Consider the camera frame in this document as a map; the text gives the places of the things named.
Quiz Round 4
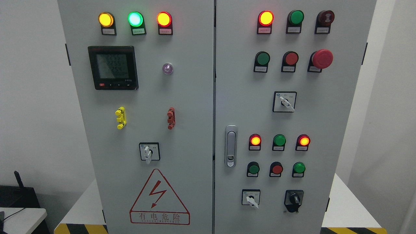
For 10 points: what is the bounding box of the green push button lower left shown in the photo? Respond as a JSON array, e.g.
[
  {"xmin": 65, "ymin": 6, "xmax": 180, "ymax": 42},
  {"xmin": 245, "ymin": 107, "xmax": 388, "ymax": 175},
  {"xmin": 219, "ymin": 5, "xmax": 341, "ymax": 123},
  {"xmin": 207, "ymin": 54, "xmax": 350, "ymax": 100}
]
[{"xmin": 246, "ymin": 162, "xmax": 260, "ymax": 177}]

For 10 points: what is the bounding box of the small clear lamp bulb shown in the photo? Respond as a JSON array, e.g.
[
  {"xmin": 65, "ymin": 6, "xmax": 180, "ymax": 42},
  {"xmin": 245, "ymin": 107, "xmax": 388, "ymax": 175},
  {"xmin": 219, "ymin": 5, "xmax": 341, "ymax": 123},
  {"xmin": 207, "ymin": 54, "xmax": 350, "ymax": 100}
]
[{"xmin": 162, "ymin": 63, "xmax": 174, "ymax": 75}]

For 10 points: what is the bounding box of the black rotary knob switch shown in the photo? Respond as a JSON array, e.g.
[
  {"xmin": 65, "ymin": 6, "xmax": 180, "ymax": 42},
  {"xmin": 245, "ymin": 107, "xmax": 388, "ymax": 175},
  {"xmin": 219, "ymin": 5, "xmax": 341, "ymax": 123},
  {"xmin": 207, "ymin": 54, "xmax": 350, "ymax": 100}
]
[{"xmin": 284, "ymin": 190, "xmax": 304, "ymax": 213}]

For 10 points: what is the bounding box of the red lit indicator light left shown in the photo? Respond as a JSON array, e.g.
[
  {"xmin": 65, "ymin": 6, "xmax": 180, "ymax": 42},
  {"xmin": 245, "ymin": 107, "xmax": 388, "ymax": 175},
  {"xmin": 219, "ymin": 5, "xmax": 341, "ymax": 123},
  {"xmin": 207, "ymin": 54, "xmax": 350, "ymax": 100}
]
[{"xmin": 157, "ymin": 11, "xmax": 173, "ymax": 35}]

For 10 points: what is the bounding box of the red emergency stop button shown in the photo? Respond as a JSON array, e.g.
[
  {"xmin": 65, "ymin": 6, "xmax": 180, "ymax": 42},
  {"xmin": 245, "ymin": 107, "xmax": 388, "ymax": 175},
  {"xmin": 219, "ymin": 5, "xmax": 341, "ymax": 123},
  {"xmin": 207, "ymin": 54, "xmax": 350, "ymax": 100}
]
[{"xmin": 307, "ymin": 49, "xmax": 334, "ymax": 73}]

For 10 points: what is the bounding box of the green indicator light top right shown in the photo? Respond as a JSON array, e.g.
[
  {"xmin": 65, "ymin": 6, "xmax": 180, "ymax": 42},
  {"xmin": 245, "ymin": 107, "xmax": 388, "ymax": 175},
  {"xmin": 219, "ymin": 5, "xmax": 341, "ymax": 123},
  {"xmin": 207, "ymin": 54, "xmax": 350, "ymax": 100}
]
[{"xmin": 286, "ymin": 9, "xmax": 305, "ymax": 34}]

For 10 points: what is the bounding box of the green push button upper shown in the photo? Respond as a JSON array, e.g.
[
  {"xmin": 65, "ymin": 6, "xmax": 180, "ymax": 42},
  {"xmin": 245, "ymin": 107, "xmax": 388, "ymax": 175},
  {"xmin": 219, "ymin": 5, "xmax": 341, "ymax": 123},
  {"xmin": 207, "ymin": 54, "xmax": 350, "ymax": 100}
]
[{"xmin": 253, "ymin": 51, "xmax": 270, "ymax": 73}]

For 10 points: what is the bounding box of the yellow terminal clip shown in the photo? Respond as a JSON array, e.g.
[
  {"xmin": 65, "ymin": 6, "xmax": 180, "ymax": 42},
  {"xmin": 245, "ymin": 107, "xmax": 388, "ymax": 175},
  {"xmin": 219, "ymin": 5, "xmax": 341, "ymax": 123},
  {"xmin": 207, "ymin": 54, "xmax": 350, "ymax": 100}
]
[{"xmin": 115, "ymin": 106, "xmax": 126, "ymax": 129}]

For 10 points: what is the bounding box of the red lit indicator lower right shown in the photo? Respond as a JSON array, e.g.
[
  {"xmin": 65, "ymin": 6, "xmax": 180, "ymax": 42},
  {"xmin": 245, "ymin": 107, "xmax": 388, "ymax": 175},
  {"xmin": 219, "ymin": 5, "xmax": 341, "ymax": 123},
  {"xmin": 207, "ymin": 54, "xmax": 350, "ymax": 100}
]
[{"xmin": 295, "ymin": 134, "xmax": 311, "ymax": 151}]

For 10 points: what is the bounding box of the black device with antenna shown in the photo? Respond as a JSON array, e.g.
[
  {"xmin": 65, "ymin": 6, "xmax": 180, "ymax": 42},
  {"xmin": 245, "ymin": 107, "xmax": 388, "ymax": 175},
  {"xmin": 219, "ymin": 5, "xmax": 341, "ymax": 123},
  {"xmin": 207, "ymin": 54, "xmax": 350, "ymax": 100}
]
[{"xmin": 0, "ymin": 171, "xmax": 41, "ymax": 208}]

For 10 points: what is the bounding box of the grey electrical control cabinet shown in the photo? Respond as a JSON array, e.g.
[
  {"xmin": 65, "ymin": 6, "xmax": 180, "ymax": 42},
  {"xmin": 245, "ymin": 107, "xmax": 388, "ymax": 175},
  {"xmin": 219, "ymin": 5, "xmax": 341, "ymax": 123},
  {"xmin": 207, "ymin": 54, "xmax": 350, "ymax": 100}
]
[{"xmin": 58, "ymin": 0, "xmax": 376, "ymax": 234}]

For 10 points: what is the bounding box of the green lit indicator light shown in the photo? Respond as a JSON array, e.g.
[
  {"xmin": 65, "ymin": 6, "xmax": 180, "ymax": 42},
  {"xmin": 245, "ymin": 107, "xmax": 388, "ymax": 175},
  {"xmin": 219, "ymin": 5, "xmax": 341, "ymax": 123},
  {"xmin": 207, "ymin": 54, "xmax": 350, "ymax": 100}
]
[{"xmin": 127, "ymin": 11, "xmax": 147, "ymax": 35}]

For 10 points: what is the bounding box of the red push button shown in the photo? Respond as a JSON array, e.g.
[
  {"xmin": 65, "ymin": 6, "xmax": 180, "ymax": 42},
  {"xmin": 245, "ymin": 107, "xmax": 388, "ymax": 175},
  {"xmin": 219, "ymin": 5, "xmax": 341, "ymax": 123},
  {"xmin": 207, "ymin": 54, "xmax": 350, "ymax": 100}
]
[
  {"xmin": 269, "ymin": 162, "xmax": 283, "ymax": 177},
  {"xmin": 281, "ymin": 51, "xmax": 299, "ymax": 73}
]

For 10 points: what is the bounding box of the yellow indicator light top left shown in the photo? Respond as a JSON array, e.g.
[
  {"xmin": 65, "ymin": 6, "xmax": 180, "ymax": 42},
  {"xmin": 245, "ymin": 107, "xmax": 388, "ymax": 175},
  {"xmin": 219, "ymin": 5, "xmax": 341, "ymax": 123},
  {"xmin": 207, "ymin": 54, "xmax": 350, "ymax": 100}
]
[{"xmin": 98, "ymin": 12, "xmax": 116, "ymax": 36}]

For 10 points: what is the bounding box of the red push button upper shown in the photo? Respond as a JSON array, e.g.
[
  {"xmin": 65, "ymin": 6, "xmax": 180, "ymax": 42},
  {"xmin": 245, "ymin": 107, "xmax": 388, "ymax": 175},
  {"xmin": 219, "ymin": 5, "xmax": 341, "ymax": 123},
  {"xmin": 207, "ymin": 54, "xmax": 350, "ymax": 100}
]
[{"xmin": 281, "ymin": 51, "xmax": 299, "ymax": 73}]

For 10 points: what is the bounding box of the red lit indicator lower left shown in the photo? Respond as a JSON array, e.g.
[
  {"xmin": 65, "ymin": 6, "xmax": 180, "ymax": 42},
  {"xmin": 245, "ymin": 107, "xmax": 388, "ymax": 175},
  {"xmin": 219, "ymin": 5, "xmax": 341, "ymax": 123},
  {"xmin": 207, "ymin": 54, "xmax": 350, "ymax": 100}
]
[{"xmin": 248, "ymin": 134, "xmax": 262, "ymax": 151}]

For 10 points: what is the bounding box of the green push button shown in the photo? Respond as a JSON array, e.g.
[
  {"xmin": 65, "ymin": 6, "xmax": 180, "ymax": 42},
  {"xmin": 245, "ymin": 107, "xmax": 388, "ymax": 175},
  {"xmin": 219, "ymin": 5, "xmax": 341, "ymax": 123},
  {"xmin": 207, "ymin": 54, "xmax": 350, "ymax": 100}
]
[
  {"xmin": 246, "ymin": 162, "xmax": 260, "ymax": 177},
  {"xmin": 253, "ymin": 51, "xmax": 270, "ymax": 73},
  {"xmin": 292, "ymin": 162, "xmax": 306, "ymax": 178}
]

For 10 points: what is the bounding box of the red lit indicator top right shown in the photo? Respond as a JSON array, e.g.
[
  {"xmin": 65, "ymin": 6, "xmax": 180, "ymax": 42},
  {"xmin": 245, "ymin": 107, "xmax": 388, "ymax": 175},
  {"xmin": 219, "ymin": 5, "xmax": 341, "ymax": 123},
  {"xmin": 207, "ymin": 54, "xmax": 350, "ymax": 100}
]
[{"xmin": 257, "ymin": 10, "xmax": 274, "ymax": 34}]

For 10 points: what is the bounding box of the silver cabinet door handle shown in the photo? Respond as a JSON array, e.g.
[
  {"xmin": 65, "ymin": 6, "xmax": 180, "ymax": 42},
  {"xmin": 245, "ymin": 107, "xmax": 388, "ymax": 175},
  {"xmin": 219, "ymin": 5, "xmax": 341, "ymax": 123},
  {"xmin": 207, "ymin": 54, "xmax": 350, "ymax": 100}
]
[{"xmin": 225, "ymin": 125, "xmax": 238, "ymax": 168}]

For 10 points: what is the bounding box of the red push button lower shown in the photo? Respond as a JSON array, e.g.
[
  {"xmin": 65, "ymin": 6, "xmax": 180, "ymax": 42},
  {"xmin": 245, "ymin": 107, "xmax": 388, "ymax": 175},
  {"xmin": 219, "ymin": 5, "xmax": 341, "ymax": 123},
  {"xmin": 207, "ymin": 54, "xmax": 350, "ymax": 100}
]
[{"xmin": 269, "ymin": 162, "xmax": 283, "ymax": 177}]

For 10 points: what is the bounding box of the red terminal clip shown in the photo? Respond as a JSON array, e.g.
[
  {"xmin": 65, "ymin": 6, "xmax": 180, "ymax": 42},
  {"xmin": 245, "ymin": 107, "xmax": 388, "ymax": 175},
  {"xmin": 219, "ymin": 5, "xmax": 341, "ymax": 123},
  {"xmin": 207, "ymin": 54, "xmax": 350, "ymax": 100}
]
[{"xmin": 167, "ymin": 107, "xmax": 176, "ymax": 129}]

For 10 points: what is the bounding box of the white table with hazard stripe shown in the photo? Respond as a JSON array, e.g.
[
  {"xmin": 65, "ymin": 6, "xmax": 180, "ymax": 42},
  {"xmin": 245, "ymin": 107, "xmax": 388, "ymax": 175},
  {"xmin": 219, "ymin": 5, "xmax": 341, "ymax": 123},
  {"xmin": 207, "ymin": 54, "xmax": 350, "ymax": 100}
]
[{"xmin": 54, "ymin": 175, "xmax": 387, "ymax": 234}]

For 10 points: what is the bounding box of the dark red buzzer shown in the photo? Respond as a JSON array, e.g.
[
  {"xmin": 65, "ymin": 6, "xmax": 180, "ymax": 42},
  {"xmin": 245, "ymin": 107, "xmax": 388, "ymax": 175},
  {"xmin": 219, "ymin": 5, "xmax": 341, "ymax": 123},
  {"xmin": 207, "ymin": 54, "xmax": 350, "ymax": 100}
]
[{"xmin": 314, "ymin": 10, "xmax": 335, "ymax": 34}]

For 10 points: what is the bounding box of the white rotary selector switch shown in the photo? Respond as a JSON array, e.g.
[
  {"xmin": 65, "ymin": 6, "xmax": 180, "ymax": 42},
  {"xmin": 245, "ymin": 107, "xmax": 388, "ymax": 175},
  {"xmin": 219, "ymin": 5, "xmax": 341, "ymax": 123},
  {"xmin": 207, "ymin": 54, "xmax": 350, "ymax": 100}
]
[
  {"xmin": 241, "ymin": 189, "xmax": 261, "ymax": 209},
  {"xmin": 138, "ymin": 142, "xmax": 161, "ymax": 165},
  {"xmin": 272, "ymin": 91, "xmax": 297, "ymax": 112}
]

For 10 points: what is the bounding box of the black digital power meter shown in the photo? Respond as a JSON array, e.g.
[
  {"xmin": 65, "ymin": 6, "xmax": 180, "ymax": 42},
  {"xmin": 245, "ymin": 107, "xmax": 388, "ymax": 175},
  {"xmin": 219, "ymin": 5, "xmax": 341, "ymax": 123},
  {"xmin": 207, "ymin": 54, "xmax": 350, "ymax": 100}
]
[{"xmin": 88, "ymin": 46, "xmax": 139, "ymax": 90}]

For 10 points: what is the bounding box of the small white side table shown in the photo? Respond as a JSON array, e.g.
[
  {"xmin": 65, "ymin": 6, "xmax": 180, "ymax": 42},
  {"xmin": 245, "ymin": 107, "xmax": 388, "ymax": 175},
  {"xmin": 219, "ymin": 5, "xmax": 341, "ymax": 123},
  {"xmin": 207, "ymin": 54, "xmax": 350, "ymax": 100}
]
[{"xmin": 4, "ymin": 208, "xmax": 47, "ymax": 234}]

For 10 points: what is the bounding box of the green push button lower right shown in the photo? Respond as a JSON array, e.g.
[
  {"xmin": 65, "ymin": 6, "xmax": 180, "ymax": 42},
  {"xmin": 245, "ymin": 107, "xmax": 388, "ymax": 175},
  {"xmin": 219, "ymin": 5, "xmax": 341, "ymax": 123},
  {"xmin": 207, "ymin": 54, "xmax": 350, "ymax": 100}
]
[{"xmin": 292, "ymin": 162, "xmax": 306, "ymax": 178}]

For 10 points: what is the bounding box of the red high voltage warning sign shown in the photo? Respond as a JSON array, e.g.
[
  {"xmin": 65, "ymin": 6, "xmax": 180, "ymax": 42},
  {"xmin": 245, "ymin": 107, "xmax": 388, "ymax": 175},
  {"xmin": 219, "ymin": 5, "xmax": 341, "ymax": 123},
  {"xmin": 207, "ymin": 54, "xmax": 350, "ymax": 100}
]
[{"xmin": 129, "ymin": 169, "xmax": 190, "ymax": 225}]

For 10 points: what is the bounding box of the green indicator light lower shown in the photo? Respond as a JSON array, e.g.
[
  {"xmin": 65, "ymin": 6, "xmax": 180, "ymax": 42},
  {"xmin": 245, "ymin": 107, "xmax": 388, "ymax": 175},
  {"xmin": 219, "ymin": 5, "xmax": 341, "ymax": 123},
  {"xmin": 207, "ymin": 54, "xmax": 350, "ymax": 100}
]
[{"xmin": 272, "ymin": 134, "xmax": 286, "ymax": 151}]

